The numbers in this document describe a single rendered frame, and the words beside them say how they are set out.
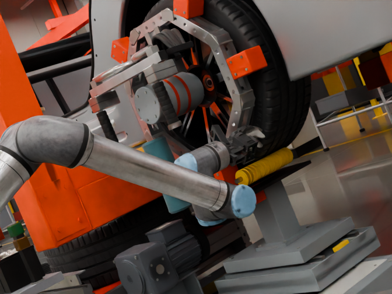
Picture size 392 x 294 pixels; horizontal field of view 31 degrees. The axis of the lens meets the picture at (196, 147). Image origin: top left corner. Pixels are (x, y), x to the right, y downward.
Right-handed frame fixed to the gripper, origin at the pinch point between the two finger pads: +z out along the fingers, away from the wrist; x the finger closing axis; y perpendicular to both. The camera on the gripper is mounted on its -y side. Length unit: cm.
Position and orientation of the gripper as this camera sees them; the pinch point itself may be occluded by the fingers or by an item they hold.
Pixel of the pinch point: (257, 130)
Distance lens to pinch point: 233.3
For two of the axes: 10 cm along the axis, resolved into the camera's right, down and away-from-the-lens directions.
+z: 7.0, -3.2, 6.4
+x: 1.5, -8.1, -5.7
